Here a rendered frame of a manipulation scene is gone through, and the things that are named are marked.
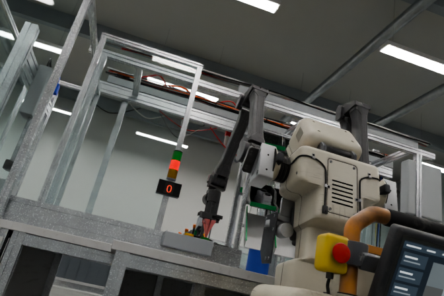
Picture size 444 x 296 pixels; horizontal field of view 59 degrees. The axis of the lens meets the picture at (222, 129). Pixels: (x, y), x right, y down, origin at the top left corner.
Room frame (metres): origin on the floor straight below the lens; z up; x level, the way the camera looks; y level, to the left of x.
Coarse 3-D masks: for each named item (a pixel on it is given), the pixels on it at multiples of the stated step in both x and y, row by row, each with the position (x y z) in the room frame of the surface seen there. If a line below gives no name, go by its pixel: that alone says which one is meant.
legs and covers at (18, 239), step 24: (24, 240) 1.56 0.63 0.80; (48, 240) 1.57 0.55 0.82; (0, 264) 1.55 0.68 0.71; (24, 264) 2.00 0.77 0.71; (48, 264) 2.75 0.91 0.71; (0, 288) 1.55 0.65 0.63; (24, 288) 2.23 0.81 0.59; (48, 288) 2.87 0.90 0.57; (192, 288) 1.71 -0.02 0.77; (216, 288) 3.08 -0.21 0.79
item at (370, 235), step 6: (366, 228) 2.74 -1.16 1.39; (372, 228) 2.75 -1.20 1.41; (378, 228) 2.76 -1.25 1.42; (384, 228) 2.77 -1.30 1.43; (360, 234) 2.74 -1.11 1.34; (366, 234) 2.74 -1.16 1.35; (372, 234) 2.75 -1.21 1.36; (378, 234) 2.76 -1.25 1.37; (384, 234) 2.77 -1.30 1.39; (360, 240) 2.74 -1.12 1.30; (366, 240) 2.74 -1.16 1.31; (372, 240) 2.75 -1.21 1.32; (378, 240) 2.76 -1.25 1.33; (384, 240) 2.77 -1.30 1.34; (378, 246) 2.76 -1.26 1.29; (288, 258) 2.99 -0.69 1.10
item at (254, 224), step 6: (246, 210) 2.02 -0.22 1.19; (246, 216) 1.98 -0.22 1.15; (252, 216) 2.06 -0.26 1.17; (258, 216) 2.07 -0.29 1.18; (246, 222) 1.94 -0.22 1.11; (252, 222) 2.02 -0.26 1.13; (258, 222) 2.03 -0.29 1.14; (264, 222) 2.04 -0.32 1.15; (246, 228) 1.91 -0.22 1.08; (252, 228) 1.99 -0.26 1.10; (258, 228) 2.00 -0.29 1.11; (246, 234) 1.88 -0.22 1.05; (252, 234) 1.95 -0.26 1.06; (258, 234) 1.96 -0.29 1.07; (246, 240) 1.91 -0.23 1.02; (252, 240) 1.92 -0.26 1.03; (258, 240) 1.93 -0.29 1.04; (246, 246) 1.88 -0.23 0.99; (252, 246) 1.89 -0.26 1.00; (258, 246) 1.89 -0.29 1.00
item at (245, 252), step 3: (219, 243) 10.62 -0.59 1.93; (222, 243) 10.63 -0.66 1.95; (231, 246) 10.68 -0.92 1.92; (240, 249) 10.73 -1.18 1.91; (243, 249) 10.74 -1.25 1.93; (246, 249) 10.76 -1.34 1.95; (243, 252) 10.75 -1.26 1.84; (246, 252) 10.76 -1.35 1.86; (243, 255) 10.75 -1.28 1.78; (246, 255) 10.77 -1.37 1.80; (243, 258) 10.75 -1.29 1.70; (246, 258) 10.77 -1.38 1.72; (279, 258) 10.94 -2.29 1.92; (240, 261) 10.74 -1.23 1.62; (243, 261) 10.76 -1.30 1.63; (246, 261) 10.77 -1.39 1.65; (240, 264) 10.74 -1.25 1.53; (243, 264) 10.76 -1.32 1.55; (240, 267) 10.75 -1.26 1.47; (243, 267) 10.76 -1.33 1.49
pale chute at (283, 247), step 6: (276, 240) 1.98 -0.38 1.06; (282, 240) 1.99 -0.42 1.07; (288, 240) 1.99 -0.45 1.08; (276, 246) 1.88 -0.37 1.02; (282, 246) 1.95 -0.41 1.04; (288, 246) 1.96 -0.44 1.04; (294, 246) 1.97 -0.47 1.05; (276, 252) 1.91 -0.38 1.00; (282, 252) 1.92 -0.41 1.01; (288, 252) 1.93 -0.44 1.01; (294, 252) 1.94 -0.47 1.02; (294, 258) 1.91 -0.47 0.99
